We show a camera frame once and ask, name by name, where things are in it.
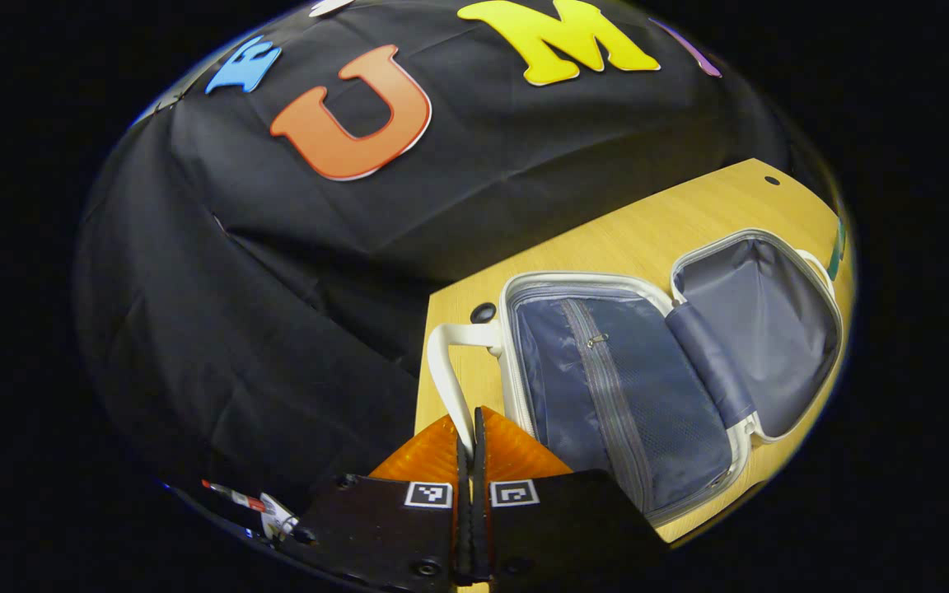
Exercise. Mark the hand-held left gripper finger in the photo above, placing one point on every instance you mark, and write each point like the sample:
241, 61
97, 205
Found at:
480, 527
464, 527

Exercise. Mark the white hard-shell suitcase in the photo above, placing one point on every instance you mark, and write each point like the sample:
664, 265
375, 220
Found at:
623, 395

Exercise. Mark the red and white object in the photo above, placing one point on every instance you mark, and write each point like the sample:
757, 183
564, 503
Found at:
273, 515

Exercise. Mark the black backdrop cloth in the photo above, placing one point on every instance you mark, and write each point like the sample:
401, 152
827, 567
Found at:
277, 288

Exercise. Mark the teal green strip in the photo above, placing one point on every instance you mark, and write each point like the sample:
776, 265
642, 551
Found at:
836, 251

